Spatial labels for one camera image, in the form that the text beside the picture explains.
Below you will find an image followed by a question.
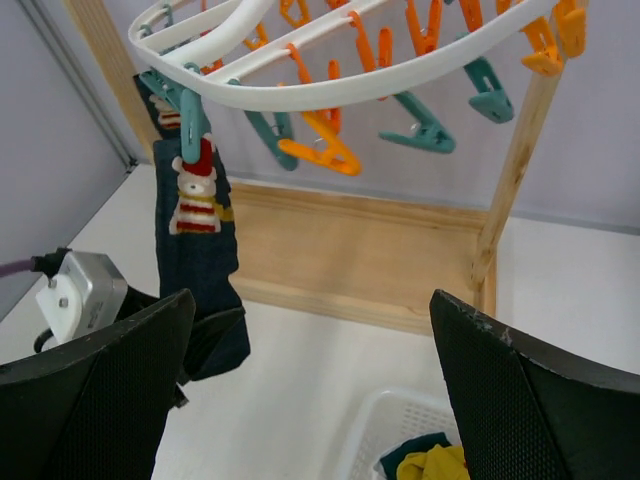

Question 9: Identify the navy sock in middle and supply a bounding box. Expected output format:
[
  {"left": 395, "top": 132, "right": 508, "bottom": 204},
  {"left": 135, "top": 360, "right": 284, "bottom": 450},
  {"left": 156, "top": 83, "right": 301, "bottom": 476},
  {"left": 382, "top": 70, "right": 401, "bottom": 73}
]
[{"left": 133, "top": 75, "right": 181, "bottom": 140}]

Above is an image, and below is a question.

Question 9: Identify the navy sock on right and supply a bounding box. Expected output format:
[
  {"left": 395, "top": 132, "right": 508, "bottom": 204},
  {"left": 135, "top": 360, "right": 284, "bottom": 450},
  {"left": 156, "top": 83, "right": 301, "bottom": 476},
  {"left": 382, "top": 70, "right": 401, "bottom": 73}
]
[{"left": 154, "top": 133, "right": 250, "bottom": 381}]

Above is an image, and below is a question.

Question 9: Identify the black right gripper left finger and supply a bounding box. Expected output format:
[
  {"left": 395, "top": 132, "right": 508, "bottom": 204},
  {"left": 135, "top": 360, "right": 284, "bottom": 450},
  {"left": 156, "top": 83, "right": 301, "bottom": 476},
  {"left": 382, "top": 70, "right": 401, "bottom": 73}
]
[{"left": 1, "top": 290, "right": 195, "bottom": 479}]

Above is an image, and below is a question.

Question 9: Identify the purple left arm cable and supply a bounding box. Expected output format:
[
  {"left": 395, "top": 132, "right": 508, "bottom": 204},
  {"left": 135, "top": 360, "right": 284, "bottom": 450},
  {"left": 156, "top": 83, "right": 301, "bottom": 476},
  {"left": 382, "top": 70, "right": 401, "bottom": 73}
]
[{"left": 0, "top": 258, "right": 36, "bottom": 279}]

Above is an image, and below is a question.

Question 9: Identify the wooden hanger stand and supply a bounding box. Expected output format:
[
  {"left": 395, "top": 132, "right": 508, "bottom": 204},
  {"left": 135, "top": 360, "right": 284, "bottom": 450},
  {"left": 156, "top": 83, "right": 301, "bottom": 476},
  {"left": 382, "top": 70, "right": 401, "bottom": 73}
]
[{"left": 65, "top": 1, "right": 562, "bottom": 334}]

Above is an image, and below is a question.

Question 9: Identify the white plastic basket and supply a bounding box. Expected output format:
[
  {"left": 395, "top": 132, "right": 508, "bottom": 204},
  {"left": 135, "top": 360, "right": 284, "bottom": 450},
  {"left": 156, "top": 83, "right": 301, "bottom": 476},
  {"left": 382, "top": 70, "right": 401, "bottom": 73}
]
[{"left": 333, "top": 387, "right": 461, "bottom": 479}]

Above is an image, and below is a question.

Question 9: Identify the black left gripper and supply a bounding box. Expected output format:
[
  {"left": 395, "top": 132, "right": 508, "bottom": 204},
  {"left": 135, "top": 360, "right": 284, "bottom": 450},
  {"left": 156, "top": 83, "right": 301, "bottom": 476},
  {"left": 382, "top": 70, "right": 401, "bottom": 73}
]
[{"left": 33, "top": 284, "right": 246, "bottom": 409}]

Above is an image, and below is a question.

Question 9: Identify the navy sock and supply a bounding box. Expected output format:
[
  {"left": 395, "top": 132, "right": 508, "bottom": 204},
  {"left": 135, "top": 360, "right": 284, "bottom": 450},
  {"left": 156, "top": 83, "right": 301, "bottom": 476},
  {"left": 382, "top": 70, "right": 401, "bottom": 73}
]
[
  {"left": 133, "top": 75, "right": 181, "bottom": 140},
  {"left": 154, "top": 133, "right": 250, "bottom": 381}
]

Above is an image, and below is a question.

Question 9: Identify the white round clip hanger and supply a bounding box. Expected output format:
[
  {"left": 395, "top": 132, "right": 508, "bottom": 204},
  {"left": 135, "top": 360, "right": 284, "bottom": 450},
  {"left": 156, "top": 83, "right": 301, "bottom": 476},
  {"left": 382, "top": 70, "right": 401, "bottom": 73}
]
[{"left": 128, "top": 1, "right": 588, "bottom": 175}]

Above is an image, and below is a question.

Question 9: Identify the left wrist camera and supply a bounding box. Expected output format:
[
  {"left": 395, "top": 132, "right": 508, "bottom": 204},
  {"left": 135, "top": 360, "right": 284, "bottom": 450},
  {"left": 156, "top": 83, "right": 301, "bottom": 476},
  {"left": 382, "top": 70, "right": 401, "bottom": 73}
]
[{"left": 34, "top": 248, "right": 128, "bottom": 344}]

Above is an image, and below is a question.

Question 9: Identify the teal green sock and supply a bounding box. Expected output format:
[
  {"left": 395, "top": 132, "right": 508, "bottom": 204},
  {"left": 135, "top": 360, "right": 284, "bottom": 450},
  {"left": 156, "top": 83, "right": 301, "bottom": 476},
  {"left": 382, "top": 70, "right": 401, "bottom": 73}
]
[{"left": 375, "top": 432, "right": 451, "bottom": 480}]

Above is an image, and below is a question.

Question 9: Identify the mustard yellow bear sock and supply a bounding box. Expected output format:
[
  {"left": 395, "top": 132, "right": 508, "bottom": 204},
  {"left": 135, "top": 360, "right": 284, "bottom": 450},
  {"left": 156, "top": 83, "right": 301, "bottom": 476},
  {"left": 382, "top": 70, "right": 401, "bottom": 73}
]
[{"left": 396, "top": 445, "right": 470, "bottom": 480}]

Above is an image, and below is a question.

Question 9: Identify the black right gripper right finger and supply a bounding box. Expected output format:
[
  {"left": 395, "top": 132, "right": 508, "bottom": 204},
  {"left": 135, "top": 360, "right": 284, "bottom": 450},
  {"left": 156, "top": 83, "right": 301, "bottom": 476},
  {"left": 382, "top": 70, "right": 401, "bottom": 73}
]
[{"left": 429, "top": 290, "right": 639, "bottom": 479}]

